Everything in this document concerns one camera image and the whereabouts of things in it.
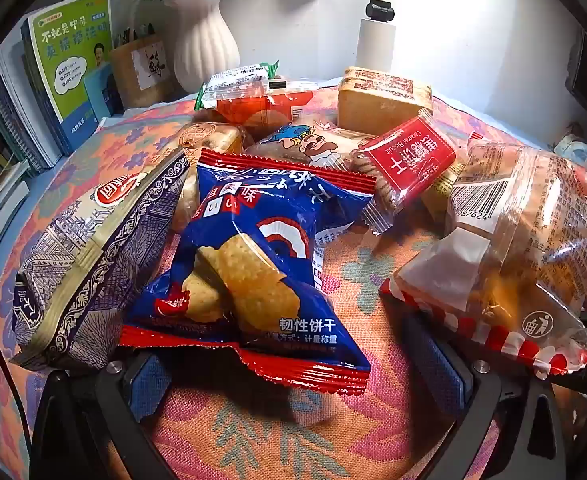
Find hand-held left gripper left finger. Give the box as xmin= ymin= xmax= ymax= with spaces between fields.
xmin=30 ymin=347 xmax=184 ymax=480

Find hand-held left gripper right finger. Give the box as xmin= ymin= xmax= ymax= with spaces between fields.
xmin=403 ymin=315 xmax=574 ymax=480

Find clear packet red striped edge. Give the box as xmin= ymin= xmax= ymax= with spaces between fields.
xmin=379 ymin=140 xmax=587 ymax=381

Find purple patterned snack packet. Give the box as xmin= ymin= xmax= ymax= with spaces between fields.
xmin=9 ymin=149 xmax=191 ymax=377

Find yellow snack packet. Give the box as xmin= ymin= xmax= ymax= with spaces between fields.
xmin=421 ymin=160 xmax=467 ymax=221

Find blue cracker packet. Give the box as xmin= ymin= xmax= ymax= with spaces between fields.
xmin=118 ymin=149 xmax=377 ymax=397

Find red biscuit packet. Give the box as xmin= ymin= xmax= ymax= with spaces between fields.
xmin=351 ymin=109 xmax=458 ymax=235

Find golden bread packet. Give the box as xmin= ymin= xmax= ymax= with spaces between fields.
xmin=170 ymin=122 xmax=254 ymax=233

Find cartoon chef bread packet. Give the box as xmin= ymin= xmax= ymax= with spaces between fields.
xmin=246 ymin=120 xmax=374 ymax=171

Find tan toast packet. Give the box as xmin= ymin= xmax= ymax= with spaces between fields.
xmin=337 ymin=66 xmax=434 ymax=133

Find orange snack packet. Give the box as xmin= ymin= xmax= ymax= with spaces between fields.
xmin=216 ymin=80 xmax=319 ymax=128

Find green white clear packet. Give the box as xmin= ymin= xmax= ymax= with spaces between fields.
xmin=194 ymin=60 xmax=280 ymax=111

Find floral tablecloth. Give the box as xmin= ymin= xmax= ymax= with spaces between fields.
xmin=0 ymin=80 xmax=587 ymax=480

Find small blue book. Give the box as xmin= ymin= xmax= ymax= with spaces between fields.
xmin=83 ymin=61 xmax=124 ymax=121

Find brown pen holder box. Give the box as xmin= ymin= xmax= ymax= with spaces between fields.
xmin=109 ymin=35 xmax=176 ymax=109

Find stack of spiral notebooks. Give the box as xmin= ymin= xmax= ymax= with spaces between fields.
xmin=0 ymin=10 xmax=74 ymax=241

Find white desk lamp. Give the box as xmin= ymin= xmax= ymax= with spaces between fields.
xmin=357 ymin=0 xmax=399 ymax=78

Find white ribbed vase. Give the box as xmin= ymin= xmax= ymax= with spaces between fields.
xmin=164 ymin=0 xmax=240 ymax=93

